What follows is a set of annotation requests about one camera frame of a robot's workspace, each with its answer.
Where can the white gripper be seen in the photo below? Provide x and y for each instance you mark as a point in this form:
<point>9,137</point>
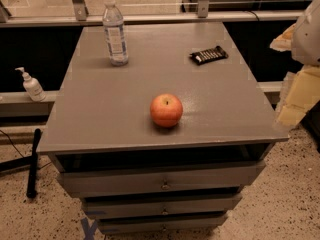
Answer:
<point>308,37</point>

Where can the bottom grey drawer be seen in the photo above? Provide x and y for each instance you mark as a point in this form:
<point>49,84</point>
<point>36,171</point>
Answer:
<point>161,222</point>

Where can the metal railing frame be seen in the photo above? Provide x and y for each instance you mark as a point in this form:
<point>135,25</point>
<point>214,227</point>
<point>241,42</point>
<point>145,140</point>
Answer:
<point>30,13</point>

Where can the top grey drawer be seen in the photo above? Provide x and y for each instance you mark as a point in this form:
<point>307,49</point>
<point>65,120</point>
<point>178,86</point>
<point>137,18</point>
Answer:
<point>103,183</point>

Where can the black stand leg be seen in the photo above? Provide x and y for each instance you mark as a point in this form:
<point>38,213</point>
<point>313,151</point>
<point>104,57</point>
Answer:
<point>31,186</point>

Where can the grey drawer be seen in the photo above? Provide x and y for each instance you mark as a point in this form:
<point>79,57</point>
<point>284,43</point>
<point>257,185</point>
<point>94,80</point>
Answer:
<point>161,222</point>
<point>103,183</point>
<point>165,206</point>

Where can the red apple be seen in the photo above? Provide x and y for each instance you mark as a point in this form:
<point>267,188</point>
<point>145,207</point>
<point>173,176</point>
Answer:
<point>166,110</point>

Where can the white pump dispenser bottle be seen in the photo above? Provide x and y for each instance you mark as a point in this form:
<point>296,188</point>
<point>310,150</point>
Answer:
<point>32,86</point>

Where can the grey drawer cabinet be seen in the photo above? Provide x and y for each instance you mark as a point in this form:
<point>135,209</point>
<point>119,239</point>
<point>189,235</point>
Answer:
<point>167,141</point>

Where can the clear plastic water bottle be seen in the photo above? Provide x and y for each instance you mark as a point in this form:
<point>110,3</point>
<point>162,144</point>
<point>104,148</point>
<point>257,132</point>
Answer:
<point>114,30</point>

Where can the middle grey drawer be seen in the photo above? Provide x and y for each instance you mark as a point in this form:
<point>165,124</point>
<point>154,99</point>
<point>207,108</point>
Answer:
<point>165,206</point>

